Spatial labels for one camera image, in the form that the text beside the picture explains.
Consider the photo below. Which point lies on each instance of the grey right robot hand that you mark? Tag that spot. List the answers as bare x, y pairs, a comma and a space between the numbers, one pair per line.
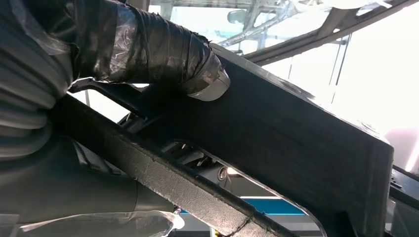
147, 49

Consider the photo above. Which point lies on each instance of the blue metal shelf rack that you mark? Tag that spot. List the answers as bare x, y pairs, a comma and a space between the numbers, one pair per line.
271, 206

